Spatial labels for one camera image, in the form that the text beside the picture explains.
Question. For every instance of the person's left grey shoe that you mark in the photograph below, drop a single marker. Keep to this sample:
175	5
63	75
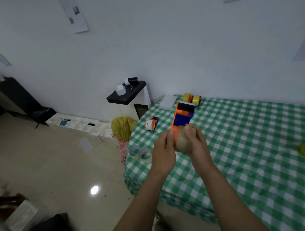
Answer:
156	219

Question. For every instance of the yellow plastic bag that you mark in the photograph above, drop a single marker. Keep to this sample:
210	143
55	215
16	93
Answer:
122	129

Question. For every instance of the row of white boxes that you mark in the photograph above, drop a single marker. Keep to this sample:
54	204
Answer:
81	123

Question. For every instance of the person's left hand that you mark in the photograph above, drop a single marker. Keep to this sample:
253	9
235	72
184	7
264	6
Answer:
164	154

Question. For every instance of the white carton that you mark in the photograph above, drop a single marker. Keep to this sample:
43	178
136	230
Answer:
21	215

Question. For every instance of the white foam pad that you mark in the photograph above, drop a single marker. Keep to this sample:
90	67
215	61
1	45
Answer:
168	101

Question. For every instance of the black chair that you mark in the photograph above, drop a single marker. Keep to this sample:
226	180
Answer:
19	100

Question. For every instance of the brown tape roll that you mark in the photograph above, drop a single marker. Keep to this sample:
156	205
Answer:
184	142

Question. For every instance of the beige tape roll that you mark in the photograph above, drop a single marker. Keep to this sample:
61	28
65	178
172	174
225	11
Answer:
150	155

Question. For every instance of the green checkered tablecloth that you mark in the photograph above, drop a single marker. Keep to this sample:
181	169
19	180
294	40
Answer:
250	152

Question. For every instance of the tall yellow tape roll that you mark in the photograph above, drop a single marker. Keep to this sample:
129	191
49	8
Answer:
302	148

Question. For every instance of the white wall switch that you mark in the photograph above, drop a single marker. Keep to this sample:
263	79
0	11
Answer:
232	1

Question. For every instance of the short yellow tape roll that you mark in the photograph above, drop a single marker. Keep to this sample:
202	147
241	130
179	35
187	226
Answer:
195	101

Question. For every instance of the person's left forearm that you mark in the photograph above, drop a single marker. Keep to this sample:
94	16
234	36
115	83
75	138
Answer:
140	207

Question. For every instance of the white printed wall paper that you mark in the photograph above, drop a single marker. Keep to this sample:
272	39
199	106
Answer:
77	22
4	60

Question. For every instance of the white paper wall sign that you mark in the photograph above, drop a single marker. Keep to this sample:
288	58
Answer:
300	52

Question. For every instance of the blue object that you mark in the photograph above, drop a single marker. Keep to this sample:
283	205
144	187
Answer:
63	123

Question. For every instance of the pink plastic bag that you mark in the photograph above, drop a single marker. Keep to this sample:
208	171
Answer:
123	150

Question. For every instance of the white cabinet with black top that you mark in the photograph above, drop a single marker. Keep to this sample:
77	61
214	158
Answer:
125	96

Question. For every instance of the person's right hand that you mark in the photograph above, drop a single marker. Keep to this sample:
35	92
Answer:
202	157

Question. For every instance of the person's right forearm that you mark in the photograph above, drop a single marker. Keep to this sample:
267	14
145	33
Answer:
233	204

